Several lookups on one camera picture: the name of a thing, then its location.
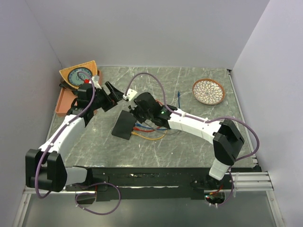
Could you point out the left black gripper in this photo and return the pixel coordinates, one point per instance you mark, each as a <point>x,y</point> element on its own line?
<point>111,99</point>

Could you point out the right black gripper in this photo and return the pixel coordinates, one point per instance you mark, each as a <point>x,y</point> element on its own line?
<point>134,109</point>

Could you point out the black network switch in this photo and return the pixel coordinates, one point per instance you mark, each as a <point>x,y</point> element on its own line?
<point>124,125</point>

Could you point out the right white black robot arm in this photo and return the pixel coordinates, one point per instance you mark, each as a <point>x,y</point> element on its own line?
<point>224,136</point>

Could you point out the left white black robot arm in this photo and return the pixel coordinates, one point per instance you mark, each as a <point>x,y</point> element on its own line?
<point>45,169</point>

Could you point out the orange woven basket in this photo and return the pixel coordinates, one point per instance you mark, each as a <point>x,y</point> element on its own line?
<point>90,65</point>

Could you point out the blue green ceramic plate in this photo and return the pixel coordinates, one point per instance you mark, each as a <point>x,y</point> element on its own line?
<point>78,75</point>

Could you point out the pink plastic tray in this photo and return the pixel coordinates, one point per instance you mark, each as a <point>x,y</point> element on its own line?
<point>65,100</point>

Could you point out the dark bowl under basket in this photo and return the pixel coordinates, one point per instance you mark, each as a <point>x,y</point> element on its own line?
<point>64,84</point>

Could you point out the floral patterned ceramic plate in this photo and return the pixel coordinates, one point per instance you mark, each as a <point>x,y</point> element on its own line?
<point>208,91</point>

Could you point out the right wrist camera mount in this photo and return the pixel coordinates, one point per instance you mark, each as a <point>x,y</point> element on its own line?
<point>130,96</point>

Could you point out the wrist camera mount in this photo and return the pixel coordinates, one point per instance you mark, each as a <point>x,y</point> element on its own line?
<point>130,96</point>
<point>94,80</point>

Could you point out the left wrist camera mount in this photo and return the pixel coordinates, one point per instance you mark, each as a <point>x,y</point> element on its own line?
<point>94,80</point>

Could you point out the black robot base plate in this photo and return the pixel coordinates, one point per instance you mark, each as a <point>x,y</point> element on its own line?
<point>130,183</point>

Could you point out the aluminium rail frame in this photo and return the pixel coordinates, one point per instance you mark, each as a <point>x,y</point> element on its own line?
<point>246,204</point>

